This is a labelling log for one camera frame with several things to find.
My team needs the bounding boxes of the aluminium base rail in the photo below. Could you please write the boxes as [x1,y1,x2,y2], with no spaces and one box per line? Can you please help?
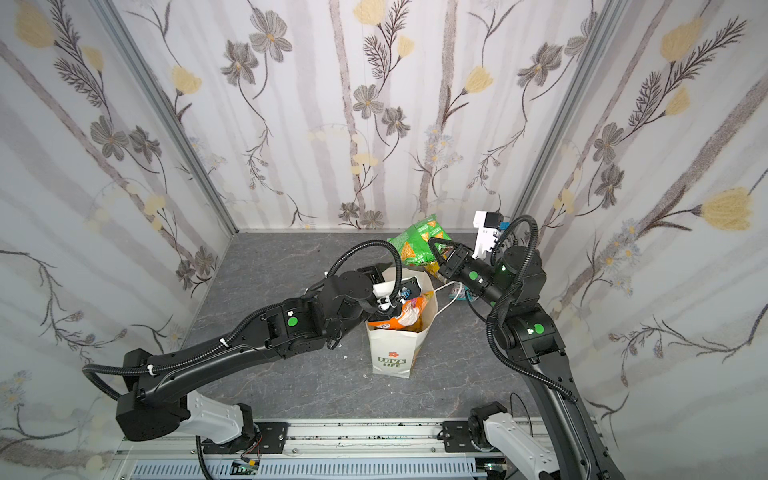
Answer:
[105,417,551,479]

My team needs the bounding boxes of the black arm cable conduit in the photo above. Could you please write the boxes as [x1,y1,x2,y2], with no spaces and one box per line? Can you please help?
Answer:
[326,239,403,307]
[485,214,577,403]

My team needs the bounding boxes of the green chips bag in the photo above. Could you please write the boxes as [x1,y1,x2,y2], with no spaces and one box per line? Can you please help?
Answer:
[388,214,451,266]

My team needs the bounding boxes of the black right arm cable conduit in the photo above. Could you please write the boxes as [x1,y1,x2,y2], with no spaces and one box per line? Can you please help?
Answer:
[485,214,577,403]

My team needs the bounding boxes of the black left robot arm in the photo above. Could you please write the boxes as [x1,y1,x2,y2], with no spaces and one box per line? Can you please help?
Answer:
[82,265,422,450]

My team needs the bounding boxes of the orange snack bag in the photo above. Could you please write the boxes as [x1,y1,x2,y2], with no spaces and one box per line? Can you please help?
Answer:
[367,292,434,333]

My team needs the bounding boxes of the white paper shopping bag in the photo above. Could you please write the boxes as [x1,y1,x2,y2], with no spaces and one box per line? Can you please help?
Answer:
[365,269,452,378]

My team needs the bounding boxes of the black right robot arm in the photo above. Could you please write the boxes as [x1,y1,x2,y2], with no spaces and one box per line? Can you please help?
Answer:
[428,238,623,479]

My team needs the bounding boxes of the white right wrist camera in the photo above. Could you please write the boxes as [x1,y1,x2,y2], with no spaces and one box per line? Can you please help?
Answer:
[473,211,504,260]

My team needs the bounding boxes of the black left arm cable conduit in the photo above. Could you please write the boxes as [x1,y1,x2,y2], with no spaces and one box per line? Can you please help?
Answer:
[326,239,403,307]

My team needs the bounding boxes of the yellow snack packet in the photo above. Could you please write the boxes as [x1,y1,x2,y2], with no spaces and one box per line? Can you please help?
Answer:
[424,261,440,278]

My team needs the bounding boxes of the teal candy bag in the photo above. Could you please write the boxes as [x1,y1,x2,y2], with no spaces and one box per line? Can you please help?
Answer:
[449,282,468,301]

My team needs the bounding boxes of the small green circuit board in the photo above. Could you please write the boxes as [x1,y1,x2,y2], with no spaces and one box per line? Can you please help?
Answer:
[230,461,259,476]

